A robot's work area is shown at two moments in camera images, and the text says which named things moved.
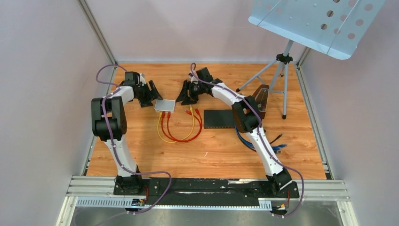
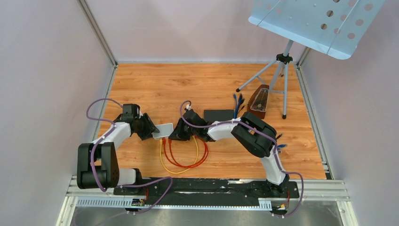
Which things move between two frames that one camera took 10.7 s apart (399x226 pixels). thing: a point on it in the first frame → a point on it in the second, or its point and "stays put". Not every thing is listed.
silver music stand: x=333 y=27 stays put
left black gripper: x=152 y=95 → x=147 y=133
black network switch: x=219 y=119 stays put
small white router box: x=165 y=105 → x=165 y=130
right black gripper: x=184 y=96 → x=179 y=133
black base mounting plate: x=197 y=191 stays put
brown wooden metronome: x=261 y=96 stays put
